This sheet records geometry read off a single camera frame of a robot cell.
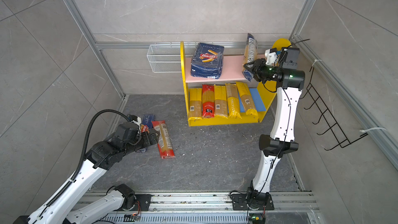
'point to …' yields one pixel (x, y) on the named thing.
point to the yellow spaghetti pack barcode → (221, 103)
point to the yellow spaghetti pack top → (195, 103)
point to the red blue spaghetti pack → (165, 144)
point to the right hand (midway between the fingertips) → (244, 66)
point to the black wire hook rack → (336, 128)
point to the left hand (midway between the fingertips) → (152, 132)
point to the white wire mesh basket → (166, 57)
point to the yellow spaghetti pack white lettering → (232, 101)
